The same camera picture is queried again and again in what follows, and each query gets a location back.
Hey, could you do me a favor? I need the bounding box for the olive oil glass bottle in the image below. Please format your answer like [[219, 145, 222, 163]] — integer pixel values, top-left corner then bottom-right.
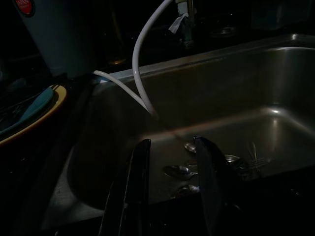
[[102, 0, 130, 66]]

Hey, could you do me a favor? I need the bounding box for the grey water filter canister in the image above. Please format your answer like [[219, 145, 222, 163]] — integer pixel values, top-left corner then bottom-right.
[[12, 0, 100, 79]]

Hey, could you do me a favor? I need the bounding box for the yellow plate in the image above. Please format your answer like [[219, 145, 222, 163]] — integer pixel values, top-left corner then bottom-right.
[[0, 84, 68, 148]]

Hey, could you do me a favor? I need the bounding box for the stainless steel sink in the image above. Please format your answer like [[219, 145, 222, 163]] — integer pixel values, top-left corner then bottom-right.
[[41, 33, 315, 231]]

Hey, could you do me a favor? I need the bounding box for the teal plate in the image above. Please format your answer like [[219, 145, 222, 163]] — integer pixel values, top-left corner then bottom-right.
[[0, 87, 54, 138]]

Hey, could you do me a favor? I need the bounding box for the white tie on faucet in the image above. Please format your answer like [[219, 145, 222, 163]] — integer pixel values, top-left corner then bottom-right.
[[168, 13, 189, 34]]

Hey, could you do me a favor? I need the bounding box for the metal fork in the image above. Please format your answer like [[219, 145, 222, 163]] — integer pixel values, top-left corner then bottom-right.
[[245, 140, 271, 174]]

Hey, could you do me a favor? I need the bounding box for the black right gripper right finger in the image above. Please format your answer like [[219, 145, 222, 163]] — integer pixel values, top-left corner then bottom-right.
[[193, 136, 249, 236]]

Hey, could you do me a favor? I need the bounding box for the chrome faucet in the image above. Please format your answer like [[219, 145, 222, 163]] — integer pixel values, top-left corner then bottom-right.
[[173, 0, 197, 49]]

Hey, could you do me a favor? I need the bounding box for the white hose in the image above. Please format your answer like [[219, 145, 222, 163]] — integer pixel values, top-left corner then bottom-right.
[[93, 0, 174, 121]]

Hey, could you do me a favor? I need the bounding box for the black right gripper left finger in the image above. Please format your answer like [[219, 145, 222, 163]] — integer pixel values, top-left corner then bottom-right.
[[98, 139, 152, 236]]

